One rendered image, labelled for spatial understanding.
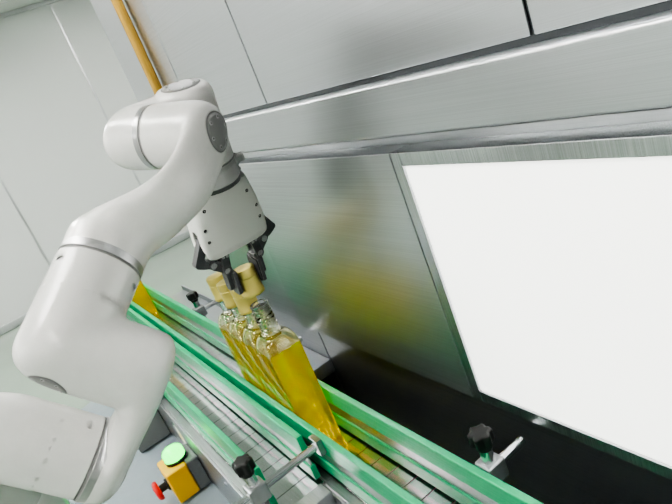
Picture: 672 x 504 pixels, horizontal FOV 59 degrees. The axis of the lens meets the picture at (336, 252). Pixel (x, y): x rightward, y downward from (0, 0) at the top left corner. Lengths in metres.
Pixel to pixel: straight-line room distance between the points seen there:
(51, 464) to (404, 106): 0.49
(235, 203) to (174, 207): 0.20
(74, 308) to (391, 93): 0.38
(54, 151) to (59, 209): 0.58
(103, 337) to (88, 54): 6.35
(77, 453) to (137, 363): 0.11
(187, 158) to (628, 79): 0.41
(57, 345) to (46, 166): 6.13
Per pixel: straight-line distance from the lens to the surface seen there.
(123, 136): 0.72
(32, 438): 0.66
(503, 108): 0.55
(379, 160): 0.70
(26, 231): 6.70
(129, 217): 0.63
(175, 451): 1.27
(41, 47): 6.83
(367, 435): 0.95
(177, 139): 0.68
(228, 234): 0.83
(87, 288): 0.61
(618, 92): 0.48
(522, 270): 0.62
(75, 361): 0.59
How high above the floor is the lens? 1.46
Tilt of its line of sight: 19 degrees down
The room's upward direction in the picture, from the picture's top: 22 degrees counter-clockwise
